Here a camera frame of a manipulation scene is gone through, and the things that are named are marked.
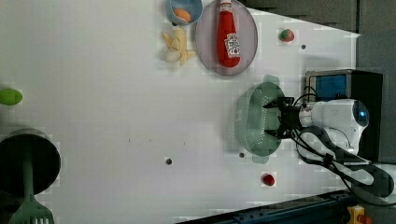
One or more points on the peeled banana toy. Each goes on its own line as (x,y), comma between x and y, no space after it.
(177,47)

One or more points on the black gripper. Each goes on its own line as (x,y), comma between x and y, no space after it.
(289,119)

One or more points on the green lime toy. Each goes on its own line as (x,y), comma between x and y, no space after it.
(10,97)

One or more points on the red green strawberry toy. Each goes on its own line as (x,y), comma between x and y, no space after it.
(286,35)

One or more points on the grey purple plate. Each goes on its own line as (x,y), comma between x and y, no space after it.
(206,38)

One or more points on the red ketchup bottle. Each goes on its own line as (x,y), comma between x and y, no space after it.
(228,47)

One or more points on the black utensil holder pot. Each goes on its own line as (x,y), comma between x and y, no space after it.
(28,146)

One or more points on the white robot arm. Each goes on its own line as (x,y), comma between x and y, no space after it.
(328,134)

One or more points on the green slotted spatula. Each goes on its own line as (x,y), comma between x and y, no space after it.
(31,210)

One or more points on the orange egg toy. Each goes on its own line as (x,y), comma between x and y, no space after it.
(183,14)

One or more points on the green plastic strainer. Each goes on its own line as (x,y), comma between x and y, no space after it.
(252,119)

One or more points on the yellow red emergency button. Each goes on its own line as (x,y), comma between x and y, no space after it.
(358,216)

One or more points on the black toaster oven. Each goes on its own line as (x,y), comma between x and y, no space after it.
(363,86)

